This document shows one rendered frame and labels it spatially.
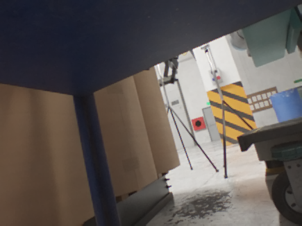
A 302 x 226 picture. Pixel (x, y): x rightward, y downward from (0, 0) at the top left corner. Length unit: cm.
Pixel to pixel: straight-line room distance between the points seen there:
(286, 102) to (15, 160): 519
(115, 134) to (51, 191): 41
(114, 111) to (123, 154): 18
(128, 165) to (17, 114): 48
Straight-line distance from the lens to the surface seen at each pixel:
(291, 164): 78
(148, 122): 127
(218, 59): 604
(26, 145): 55
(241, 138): 73
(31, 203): 55
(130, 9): 27
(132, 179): 89
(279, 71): 1458
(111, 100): 91
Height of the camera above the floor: 34
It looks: 12 degrees up
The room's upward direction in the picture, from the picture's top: 14 degrees counter-clockwise
